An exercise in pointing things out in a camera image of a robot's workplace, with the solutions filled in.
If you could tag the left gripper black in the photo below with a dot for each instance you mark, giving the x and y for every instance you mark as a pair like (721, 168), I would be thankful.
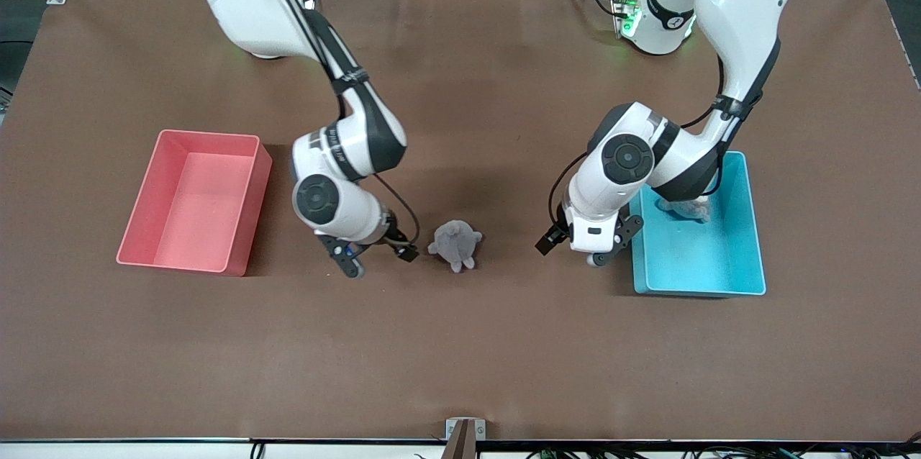
(552, 239)

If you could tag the metal table edge bracket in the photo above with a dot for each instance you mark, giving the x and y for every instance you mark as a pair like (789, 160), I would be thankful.
(451, 429)

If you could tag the pink plastic box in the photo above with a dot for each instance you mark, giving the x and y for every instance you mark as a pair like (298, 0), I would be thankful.
(194, 214)

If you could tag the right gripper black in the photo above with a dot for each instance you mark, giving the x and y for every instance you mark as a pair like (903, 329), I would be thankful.
(392, 239)

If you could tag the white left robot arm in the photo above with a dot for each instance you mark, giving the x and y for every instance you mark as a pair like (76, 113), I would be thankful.
(741, 13)

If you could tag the grey plush toy white face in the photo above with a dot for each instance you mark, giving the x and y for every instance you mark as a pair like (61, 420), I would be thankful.
(691, 211)

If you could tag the plain grey plush toy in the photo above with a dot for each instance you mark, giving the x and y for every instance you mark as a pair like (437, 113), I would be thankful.
(455, 243)

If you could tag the blue plastic box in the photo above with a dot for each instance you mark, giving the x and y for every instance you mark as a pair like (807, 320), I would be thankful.
(698, 257)

